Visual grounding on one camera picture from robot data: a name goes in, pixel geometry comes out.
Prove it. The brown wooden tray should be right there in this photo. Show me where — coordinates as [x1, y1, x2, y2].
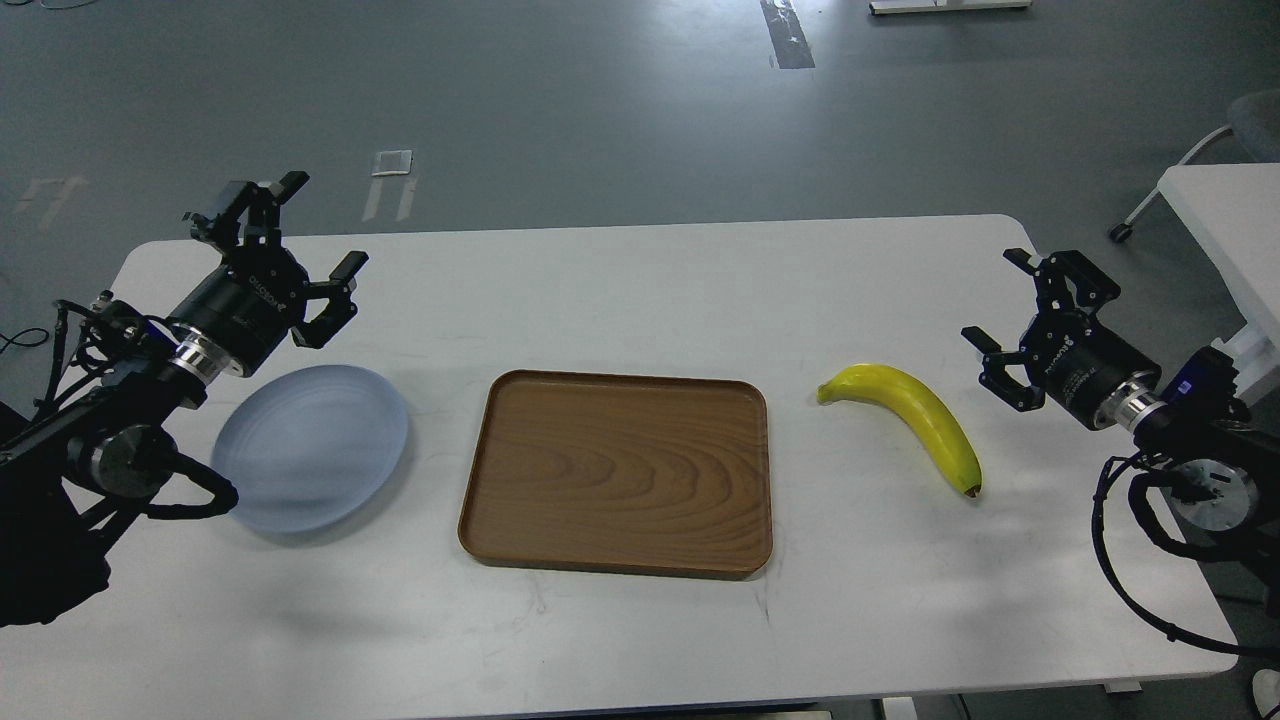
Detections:
[457, 370, 773, 582]

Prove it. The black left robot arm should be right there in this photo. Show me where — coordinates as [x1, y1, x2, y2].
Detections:
[1, 170, 369, 626]

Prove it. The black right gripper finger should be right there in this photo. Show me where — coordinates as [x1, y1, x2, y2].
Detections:
[1004, 249, 1121, 325]
[961, 325, 1044, 413]

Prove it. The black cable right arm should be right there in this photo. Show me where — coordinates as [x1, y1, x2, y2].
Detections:
[1091, 452, 1280, 659]

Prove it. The white table base far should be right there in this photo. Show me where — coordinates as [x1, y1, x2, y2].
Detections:
[868, 0, 1036, 17]

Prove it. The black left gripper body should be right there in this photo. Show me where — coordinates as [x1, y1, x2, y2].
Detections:
[166, 245, 307, 378]

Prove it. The yellow banana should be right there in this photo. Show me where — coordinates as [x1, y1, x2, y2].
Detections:
[815, 363, 984, 498]

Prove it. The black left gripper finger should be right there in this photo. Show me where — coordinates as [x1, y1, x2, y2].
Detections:
[184, 170, 310, 263]
[291, 250, 369, 348]

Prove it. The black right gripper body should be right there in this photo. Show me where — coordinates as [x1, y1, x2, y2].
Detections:
[1027, 313, 1162, 430]

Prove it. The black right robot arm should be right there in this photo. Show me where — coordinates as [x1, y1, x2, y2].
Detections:
[963, 249, 1277, 615]

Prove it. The grey office chair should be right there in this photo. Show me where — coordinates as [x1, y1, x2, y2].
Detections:
[1108, 88, 1280, 243]

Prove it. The light blue plate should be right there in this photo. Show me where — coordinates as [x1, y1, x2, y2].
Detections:
[210, 364, 410, 534]

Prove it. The white side table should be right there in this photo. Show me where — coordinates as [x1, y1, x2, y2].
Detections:
[1157, 163, 1279, 404]

